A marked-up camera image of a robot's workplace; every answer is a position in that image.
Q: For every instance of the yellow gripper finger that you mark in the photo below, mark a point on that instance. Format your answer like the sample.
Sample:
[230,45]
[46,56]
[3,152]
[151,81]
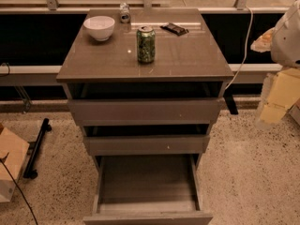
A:
[279,93]
[263,43]

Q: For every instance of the green soda can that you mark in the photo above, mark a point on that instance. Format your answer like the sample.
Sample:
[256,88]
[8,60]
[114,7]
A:
[146,48]

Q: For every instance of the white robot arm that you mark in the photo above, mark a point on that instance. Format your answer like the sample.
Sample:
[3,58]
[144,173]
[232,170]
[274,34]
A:
[285,46]

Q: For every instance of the brown drawer cabinet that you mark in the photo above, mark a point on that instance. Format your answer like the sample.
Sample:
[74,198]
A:
[110,70]

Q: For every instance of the top drawer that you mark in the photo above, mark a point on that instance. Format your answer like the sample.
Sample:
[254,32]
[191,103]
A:
[143,112]

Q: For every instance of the small silver can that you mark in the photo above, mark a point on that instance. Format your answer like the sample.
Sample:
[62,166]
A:
[124,13]

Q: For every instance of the open bottom drawer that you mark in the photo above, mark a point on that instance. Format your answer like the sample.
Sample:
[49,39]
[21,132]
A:
[147,190]

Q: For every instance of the middle drawer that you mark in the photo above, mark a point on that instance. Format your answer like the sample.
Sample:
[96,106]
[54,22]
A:
[146,145]

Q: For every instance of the black snack bar packet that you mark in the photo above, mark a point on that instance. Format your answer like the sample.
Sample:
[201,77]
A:
[175,29]

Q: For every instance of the white bowl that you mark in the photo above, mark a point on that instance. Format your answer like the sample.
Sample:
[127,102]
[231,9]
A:
[99,27]

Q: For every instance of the black metal stand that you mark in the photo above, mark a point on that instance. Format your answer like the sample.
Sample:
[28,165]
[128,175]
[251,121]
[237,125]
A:
[30,171]

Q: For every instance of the cardboard box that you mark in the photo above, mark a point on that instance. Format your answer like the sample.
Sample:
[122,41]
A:
[13,151]

